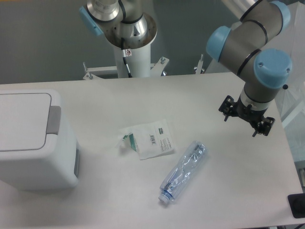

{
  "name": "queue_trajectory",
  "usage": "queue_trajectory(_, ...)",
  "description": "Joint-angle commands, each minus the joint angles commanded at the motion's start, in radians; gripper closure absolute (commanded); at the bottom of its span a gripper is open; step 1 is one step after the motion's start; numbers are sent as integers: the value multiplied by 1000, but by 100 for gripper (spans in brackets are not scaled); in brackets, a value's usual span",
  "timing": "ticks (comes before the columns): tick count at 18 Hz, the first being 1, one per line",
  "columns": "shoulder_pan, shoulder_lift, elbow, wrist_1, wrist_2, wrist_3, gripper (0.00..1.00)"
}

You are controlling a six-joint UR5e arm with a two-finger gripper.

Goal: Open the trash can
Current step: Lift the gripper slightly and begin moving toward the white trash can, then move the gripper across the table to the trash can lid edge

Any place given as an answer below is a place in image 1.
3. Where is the white superior umbrella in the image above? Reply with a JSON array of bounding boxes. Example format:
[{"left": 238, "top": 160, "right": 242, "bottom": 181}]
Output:
[{"left": 205, "top": 0, "right": 305, "bottom": 163}]

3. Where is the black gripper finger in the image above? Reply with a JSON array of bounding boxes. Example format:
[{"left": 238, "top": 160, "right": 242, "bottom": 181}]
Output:
[
  {"left": 219, "top": 95, "right": 238, "bottom": 121},
  {"left": 252, "top": 116, "right": 275, "bottom": 137}
]

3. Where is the white torn paper packet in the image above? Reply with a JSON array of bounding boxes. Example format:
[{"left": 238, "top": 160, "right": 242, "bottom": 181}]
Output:
[{"left": 116, "top": 119, "right": 175, "bottom": 160}]

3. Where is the white metal base frame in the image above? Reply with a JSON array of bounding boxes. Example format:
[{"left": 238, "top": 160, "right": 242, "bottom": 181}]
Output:
[{"left": 82, "top": 54, "right": 206, "bottom": 81}]

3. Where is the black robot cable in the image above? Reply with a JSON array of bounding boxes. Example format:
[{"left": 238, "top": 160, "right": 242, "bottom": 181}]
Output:
[{"left": 120, "top": 37, "right": 133, "bottom": 78}]

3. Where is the white push-lid trash can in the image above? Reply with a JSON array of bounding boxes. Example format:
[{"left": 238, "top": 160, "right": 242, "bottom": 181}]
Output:
[{"left": 0, "top": 89, "right": 80, "bottom": 190}]

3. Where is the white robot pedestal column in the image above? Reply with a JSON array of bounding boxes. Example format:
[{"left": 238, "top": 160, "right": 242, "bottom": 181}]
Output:
[{"left": 105, "top": 13, "right": 157, "bottom": 78}]

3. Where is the clear crushed plastic bottle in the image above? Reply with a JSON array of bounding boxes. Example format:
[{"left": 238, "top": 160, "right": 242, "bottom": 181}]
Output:
[{"left": 158, "top": 141, "right": 208, "bottom": 205}]

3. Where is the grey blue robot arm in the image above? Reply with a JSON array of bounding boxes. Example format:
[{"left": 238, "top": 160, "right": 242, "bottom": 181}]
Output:
[{"left": 79, "top": 0, "right": 293, "bottom": 135}]

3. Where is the black device at table edge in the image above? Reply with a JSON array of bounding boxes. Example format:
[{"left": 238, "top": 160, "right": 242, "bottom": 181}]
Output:
[{"left": 287, "top": 193, "right": 305, "bottom": 219}]

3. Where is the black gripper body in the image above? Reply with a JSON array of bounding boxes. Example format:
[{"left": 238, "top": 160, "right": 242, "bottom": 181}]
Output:
[{"left": 236, "top": 99, "right": 267, "bottom": 123}]

